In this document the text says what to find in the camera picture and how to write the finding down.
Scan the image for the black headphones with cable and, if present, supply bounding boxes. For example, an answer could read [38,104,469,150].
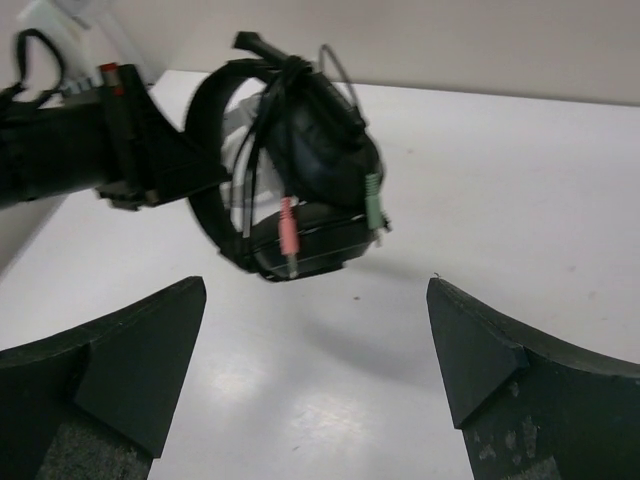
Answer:
[185,31,390,283]

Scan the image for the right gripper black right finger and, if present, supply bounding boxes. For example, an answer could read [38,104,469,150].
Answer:
[426,277,639,479]

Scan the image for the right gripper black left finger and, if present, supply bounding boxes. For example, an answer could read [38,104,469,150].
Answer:
[1,276,207,479]

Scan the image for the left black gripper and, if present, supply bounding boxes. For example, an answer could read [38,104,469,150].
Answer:
[1,63,229,210]

